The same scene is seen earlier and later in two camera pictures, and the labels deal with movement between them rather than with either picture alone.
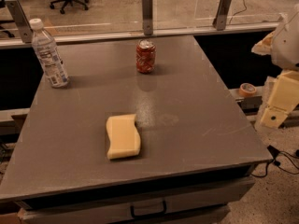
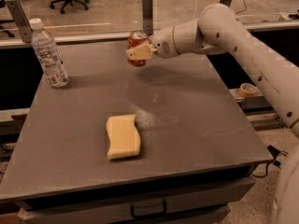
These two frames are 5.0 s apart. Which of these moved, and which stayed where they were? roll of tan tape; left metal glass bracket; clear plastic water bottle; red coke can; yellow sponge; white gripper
Moved: white gripper; red coke can
Stayed: yellow sponge; clear plastic water bottle; roll of tan tape; left metal glass bracket
